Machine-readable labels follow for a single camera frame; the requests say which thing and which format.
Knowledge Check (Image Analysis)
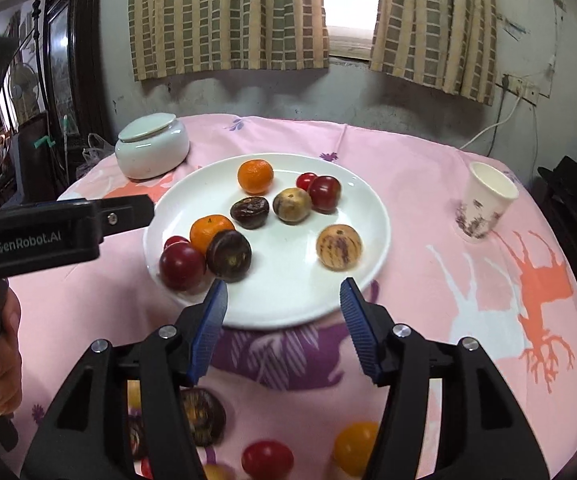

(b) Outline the window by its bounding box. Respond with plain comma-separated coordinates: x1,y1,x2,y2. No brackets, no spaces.
319,0,382,58

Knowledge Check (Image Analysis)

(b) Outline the orange mandarin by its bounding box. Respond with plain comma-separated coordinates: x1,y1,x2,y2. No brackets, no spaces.
189,214,236,256
237,158,274,196

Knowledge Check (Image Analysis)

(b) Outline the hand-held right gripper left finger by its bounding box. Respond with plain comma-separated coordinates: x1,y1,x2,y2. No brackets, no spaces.
18,279,229,480

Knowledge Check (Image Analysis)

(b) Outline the pink floral tablecloth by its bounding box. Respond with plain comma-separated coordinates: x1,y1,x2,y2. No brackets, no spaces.
7,112,577,480

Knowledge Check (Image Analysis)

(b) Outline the dark purple plum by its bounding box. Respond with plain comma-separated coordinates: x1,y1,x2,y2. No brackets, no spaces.
308,175,342,213

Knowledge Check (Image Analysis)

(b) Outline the clear plastic bag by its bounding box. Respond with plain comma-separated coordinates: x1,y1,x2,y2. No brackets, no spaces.
76,132,116,178

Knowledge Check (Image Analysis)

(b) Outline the striped pepino melon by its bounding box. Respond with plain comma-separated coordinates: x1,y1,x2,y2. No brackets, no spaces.
316,224,363,272

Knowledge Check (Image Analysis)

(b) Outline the white oval plate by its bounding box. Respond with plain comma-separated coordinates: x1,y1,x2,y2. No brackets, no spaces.
142,152,390,331

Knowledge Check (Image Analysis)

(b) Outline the standing fan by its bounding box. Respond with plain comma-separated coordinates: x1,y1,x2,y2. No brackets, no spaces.
9,62,39,101

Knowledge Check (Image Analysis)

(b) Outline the narrow checked curtain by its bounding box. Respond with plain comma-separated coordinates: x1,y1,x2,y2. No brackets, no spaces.
369,0,499,106

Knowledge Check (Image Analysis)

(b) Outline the wide checked curtain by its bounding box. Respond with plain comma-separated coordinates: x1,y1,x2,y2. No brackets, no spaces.
128,0,330,82

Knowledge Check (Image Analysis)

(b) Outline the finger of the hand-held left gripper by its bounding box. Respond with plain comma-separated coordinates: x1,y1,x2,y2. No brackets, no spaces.
91,194,155,247

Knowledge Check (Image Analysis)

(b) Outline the yellow tomato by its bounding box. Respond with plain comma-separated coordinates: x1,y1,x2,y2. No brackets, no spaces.
333,421,380,478

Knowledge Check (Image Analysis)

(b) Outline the black hat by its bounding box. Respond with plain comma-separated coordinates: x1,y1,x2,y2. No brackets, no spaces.
539,156,577,198

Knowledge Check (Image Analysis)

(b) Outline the large dark red plum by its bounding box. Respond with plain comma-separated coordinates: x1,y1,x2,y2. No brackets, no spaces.
159,242,207,292

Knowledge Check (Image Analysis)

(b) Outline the person's left hand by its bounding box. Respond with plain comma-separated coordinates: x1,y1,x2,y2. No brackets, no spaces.
0,289,22,413

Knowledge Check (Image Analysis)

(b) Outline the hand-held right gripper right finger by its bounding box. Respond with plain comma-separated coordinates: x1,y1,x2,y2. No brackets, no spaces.
339,276,552,480

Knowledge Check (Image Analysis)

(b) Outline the white wall socket strip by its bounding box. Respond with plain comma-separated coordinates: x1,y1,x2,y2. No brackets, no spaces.
501,74,541,106

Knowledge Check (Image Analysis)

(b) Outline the printed paper cup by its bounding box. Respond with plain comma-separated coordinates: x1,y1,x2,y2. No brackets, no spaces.
455,161,520,245

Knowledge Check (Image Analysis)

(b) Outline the dark wooden framed cabinet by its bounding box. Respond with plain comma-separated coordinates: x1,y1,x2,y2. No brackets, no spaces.
42,0,114,136

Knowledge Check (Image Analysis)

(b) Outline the tan purple-blushed fruit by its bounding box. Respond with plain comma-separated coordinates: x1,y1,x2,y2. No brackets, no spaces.
273,187,313,224

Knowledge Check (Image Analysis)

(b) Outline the white lidded ceramic jar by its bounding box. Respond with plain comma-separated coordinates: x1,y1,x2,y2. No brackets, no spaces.
114,113,190,180

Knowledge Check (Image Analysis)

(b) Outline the white power cable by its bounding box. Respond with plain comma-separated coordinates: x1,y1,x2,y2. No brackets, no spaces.
459,92,524,151

